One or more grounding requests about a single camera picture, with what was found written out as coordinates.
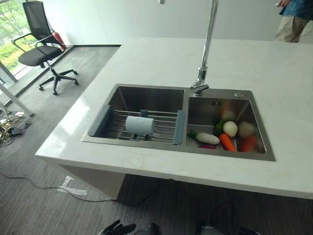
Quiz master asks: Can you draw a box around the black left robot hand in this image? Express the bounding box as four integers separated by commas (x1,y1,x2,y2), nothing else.
100,219,137,235

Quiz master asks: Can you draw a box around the white cylindrical cup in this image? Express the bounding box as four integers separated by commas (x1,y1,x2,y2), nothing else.
125,115,155,136

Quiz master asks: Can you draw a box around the steel rack with grey ends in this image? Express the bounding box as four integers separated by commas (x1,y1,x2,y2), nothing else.
88,106,185,145

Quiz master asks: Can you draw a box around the white toy radish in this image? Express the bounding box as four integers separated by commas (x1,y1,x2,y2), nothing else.
186,130,221,145

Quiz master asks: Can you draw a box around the stainless steel double sink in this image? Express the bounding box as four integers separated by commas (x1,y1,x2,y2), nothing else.
81,83,276,162

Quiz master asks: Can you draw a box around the orange toy carrot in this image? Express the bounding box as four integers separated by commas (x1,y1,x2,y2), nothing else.
218,133,238,152

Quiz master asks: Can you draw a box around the green toy vegetable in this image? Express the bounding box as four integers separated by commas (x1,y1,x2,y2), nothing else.
215,119,229,136

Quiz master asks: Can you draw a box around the white toy onion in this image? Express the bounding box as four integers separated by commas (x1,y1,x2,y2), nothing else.
223,120,239,138

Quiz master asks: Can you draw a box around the white table leg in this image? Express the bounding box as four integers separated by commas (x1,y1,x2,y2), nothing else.
0,80,35,117

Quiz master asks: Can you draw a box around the black mesh office chair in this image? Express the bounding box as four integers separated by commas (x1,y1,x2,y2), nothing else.
11,0,80,96

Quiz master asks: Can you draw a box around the red fire extinguisher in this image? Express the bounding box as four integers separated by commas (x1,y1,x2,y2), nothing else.
52,31,67,51

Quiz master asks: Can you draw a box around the tall chrome kitchen faucet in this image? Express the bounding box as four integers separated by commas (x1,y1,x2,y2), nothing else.
190,0,220,96

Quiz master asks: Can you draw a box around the glass window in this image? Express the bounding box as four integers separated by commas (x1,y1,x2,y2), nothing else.
0,0,33,83

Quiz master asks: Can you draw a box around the person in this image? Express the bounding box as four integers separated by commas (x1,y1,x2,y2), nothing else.
273,0,313,44

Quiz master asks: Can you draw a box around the thin black floor cable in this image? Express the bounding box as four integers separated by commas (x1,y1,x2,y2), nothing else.
0,171,177,207

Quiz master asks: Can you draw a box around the tangled floor cable pile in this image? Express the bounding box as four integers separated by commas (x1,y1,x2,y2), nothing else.
0,102,34,145

